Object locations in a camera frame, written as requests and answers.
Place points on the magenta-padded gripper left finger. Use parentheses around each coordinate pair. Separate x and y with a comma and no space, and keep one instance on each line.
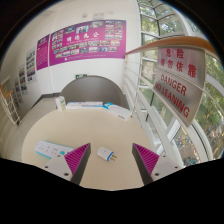
(71,166)

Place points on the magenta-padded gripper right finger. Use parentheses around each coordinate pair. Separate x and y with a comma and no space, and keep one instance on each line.
(153,166)

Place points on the white railing with wooden handrail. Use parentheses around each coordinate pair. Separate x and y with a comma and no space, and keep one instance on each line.
(150,110)

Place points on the long flat white box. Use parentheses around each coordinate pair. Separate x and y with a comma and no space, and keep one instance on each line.
(84,105)

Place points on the small white and green box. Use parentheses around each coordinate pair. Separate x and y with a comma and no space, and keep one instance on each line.
(60,103)

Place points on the white box with teal corner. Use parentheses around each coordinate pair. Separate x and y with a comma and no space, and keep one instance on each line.
(118,111)

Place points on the metal danger sign plate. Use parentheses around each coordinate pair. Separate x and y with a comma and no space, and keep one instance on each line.
(176,96)

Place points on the grey curved chair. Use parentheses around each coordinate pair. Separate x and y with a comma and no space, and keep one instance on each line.
(93,90)

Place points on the white stair railing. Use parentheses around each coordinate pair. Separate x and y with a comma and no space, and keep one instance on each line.
(10,106)

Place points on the green exit sign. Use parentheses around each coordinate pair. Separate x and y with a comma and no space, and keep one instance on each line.
(81,76)

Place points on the narrow magenta text poster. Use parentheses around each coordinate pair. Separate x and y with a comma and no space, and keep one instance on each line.
(42,52)

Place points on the large magenta photo poster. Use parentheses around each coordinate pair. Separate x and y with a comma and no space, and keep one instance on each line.
(88,41)

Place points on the white framed window wall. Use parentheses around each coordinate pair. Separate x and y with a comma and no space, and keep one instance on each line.
(213,113)

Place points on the row of wall photo panels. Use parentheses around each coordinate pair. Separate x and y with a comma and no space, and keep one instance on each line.
(30,66)

